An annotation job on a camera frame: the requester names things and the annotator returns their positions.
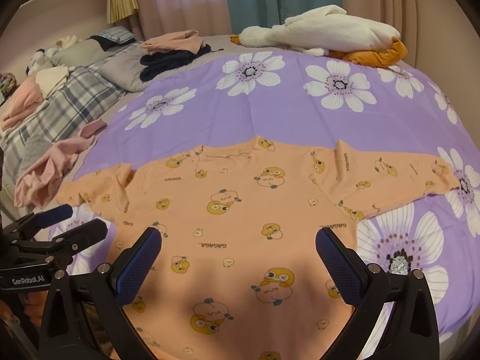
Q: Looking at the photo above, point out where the orange duck print shirt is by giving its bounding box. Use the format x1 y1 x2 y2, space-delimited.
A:
57 137 459 359

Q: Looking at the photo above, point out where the pink crumpled garment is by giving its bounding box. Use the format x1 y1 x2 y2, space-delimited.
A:
13 119 107 208

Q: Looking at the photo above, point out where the pink folded cloth left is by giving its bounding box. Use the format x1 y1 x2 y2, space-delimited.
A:
1 76 44 131

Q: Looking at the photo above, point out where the plaid grey blanket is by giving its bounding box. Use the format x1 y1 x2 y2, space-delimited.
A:
1 58 126 181

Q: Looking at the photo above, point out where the cream folded cloth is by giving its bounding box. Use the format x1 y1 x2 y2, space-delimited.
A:
35 65 75 99

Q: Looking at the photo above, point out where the beige long pillow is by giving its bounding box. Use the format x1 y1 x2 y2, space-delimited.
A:
50 39 113 68

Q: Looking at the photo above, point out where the grey pillow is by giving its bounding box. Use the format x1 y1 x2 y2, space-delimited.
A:
99 46 153 93

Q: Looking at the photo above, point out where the dark navy folded garment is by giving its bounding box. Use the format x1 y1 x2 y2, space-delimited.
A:
139 44 224 82

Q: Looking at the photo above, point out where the blue striped pillow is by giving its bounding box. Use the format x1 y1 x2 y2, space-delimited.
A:
89 26 136 51

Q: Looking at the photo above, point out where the pink folded garment on pile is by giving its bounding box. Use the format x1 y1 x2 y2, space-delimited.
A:
140 30 206 55

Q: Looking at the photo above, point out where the yellow pleated hanging cloth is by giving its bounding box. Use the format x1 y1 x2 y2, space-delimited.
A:
106 0 139 24

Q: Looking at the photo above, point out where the purple floral bed sheet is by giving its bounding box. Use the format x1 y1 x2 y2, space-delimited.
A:
73 51 479 340

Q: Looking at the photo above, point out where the pink curtain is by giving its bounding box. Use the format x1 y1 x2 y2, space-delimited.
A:
136 0 233 39

